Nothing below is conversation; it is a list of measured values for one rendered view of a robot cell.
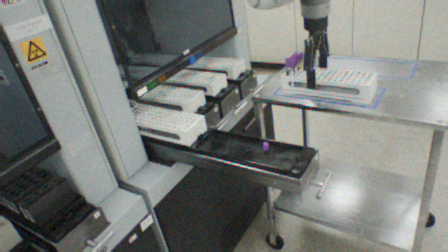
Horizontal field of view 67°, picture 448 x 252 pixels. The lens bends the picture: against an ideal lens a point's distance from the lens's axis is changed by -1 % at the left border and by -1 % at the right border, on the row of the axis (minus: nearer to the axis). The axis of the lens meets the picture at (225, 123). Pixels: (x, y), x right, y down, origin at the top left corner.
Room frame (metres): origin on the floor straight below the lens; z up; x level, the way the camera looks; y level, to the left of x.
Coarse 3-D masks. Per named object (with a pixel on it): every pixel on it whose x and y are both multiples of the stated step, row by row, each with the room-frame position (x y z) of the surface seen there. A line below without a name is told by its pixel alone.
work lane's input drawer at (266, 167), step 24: (144, 144) 0.94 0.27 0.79; (168, 144) 0.89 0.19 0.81; (192, 144) 0.86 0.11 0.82; (216, 144) 0.85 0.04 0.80; (240, 144) 0.83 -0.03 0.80; (288, 144) 0.77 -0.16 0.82; (216, 168) 0.78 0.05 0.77; (240, 168) 0.73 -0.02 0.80; (264, 168) 0.69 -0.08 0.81; (288, 168) 0.68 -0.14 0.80; (312, 168) 0.69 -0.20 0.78
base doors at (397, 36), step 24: (336, 0) 2.87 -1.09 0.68; (360, 0) 2.75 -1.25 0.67; (384, 0) 2.64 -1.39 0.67; (408, 0) 2.53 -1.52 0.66; (432, 0) 2.45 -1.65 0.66; (264, 24) 3.28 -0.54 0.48; (288, 24) 3.13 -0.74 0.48; (336, 24) 2.87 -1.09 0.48; (360, 24) 2.75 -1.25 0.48; (384, 24) 2.63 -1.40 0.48; (408, 24) 2.52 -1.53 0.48; (432, 24) 2.43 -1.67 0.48; (264, 48) 3.29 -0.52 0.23; (288, 48) 3.14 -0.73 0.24; (336, 48) 2.87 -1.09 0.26; (360, 48) 2.74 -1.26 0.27; (384, 48) 2.62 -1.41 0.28; (408, 48) 2.51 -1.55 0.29; (432, 48) 2.42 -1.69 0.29
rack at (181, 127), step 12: (132, 108) 1.08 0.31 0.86; (144, 108) 1.07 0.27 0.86; (156, 108) 1.05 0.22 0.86; (144, 120) 0.98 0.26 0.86; (156, 120) 0.97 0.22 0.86; (168, 120) 0.94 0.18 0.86; (180, 120) 0.93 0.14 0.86; (192, 120) 0.92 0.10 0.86; (204, 120) 0.92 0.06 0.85; (144, 132) 0.96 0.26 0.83; (156, 132) 0.98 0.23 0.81; (168, 132) 0.97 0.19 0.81; (180, 132) 0.86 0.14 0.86; (192, 132) 0.87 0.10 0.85
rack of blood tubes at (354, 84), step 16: (288, 80) 1.06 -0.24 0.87; (304, 80) 1.03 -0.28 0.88; (320, 80) 0.99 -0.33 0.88; (336, 80) 0.98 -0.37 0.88; (352, 80) 0.96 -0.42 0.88; (368, 80) 0.93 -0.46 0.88; (320, 96) 0.99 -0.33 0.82; (336, 96) 0.96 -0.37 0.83; (352, 96) 0.93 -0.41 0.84; (368, 96) 0.90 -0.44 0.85
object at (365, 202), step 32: (352, 64) 1.21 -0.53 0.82; (384, 64) 1.16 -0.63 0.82; (416, 64) 1.11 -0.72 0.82; (256, 96) 1.09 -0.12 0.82; (288, 96) 1.04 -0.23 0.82; (384, 96) 0.92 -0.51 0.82; (416, 96) 0.89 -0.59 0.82; (320, 160) 1.34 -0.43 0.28; (288, 192) 1.15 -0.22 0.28; (352, 192) 1.08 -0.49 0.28; (384, 192) 1.05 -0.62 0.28; (416, 192) 1.01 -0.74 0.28; (320, 224) 0.96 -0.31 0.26; (352, 224) 0.91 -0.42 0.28; (384, 224) 0.88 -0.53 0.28; (416, 224) 0.74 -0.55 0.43
